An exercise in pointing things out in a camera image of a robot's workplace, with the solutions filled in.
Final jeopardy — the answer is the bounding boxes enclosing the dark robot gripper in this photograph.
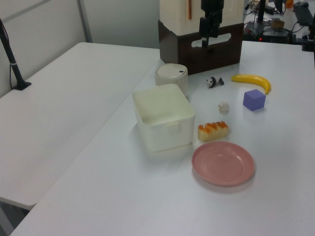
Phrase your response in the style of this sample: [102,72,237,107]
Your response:
[198,10,222,54]

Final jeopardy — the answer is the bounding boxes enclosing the black camera pole with clamp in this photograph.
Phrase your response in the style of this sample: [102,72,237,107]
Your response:
[0,18,32,91]

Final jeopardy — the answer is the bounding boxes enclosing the cream open square storage box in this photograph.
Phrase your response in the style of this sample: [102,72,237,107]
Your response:
[131,83,196,152]

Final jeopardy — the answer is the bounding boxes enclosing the black electronic device box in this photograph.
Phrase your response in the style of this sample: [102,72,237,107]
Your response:
[262,27,291,43]

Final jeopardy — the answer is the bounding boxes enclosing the black stand with base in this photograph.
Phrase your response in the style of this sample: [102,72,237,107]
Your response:
[243,0,267,35]

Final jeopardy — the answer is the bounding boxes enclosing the small cream lidded trash can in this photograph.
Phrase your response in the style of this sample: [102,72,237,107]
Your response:
[155,63,189,98]

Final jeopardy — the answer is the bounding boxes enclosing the orange glazed bread loaf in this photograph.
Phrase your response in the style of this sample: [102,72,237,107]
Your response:
[197,120,230,142]

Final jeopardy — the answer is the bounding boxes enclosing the black table clamp mount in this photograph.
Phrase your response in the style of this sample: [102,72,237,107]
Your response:
[298,21,315,52]

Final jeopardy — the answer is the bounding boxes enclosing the crumpled white paper ball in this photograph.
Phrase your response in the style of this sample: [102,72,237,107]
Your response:
[218,101,230,114]

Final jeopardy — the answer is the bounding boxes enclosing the black keyboard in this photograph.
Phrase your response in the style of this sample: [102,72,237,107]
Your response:
[292,1,315,26]

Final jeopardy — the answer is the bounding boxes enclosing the purple cube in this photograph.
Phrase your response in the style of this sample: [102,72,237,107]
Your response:
[243,89,267,112]

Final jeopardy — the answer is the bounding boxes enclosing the beige appliance with handle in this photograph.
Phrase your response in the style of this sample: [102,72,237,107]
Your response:
[157,20,245,76]

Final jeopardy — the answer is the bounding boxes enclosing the yellow banana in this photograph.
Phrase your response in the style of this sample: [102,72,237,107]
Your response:
[230,74,272,96]

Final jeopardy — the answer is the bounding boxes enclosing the pink round plate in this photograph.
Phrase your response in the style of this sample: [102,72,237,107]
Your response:
[191,142,255,187]

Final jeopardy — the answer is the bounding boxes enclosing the black white panda figurine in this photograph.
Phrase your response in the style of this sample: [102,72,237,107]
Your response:
[206,76,225,89]

